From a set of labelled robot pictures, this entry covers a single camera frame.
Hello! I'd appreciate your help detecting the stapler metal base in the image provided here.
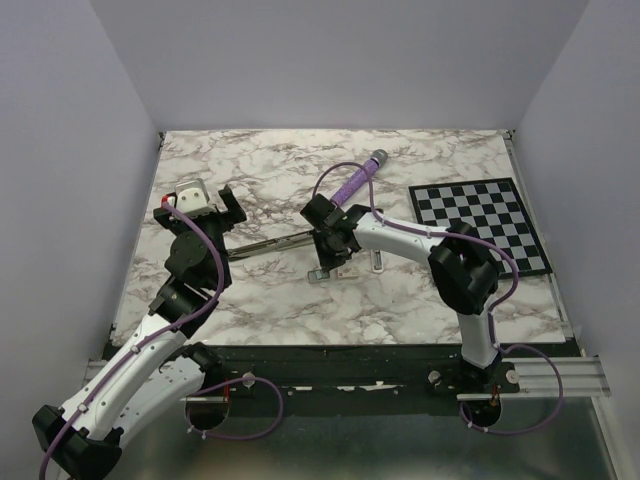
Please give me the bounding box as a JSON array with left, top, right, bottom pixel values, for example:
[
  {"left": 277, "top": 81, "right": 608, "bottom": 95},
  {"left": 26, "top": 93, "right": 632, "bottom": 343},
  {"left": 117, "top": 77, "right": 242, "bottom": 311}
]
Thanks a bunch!
[{"left": 228, "top": 231, "right": 313, "bottom": 262}]

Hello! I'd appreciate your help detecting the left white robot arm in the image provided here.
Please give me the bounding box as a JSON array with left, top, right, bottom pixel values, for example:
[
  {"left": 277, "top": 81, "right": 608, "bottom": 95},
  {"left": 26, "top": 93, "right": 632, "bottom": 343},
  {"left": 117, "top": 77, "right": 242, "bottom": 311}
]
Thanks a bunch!
[{"left": 32, "top": 179, "right": 246, "bottom": 479}]

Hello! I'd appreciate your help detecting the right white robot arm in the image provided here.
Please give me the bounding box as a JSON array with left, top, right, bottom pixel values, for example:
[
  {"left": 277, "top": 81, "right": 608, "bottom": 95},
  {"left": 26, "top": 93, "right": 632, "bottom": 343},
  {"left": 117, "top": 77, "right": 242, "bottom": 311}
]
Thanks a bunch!
[{"left": 301, "top": 194, "right": 499, "bottom": 392}]

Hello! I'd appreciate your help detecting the white staple box sleeve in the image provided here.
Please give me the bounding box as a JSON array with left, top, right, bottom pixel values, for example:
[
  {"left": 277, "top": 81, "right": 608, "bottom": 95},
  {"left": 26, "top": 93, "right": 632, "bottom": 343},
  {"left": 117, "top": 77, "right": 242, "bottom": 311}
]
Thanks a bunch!
[{"left": 336, "top": 266, "right": 360, "bottom": 279}]

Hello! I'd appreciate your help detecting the open staple tray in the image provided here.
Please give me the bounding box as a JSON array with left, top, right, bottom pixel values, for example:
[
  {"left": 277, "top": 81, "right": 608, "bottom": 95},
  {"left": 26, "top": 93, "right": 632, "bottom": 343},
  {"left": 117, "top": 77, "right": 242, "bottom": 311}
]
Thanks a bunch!
[{"left": 307, "top": 269, "right": 331, "bottom": 284}]

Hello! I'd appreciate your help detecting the purple glitter microphone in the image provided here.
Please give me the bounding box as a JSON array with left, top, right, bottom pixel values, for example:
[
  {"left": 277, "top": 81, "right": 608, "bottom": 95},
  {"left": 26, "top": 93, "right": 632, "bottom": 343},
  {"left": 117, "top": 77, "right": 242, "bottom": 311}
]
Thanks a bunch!
[{"left": 331, "top": 149, "right": 388, "bottom": 207}]

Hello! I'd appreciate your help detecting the black white checkerboard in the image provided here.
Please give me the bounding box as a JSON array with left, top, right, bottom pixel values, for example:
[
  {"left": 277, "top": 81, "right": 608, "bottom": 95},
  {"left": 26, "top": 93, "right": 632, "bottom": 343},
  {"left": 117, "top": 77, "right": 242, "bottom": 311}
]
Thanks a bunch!
[{"left": 409, "top": 177, "right": 552, "bottom": 277}]

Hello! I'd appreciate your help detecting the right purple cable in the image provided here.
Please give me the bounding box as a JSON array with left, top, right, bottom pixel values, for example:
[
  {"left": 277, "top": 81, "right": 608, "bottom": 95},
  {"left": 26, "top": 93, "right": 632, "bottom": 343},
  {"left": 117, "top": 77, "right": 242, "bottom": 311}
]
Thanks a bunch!
[{"left": 312, "top": 162, "right": 565, "bottom": 435}]

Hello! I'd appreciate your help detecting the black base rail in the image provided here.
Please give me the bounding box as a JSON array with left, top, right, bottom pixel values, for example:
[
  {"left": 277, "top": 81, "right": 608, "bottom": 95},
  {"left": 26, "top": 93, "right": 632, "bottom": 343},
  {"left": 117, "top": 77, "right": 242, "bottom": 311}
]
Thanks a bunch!
[{"left": 164, "top": 342, "right": 551, "bottom": 419}]

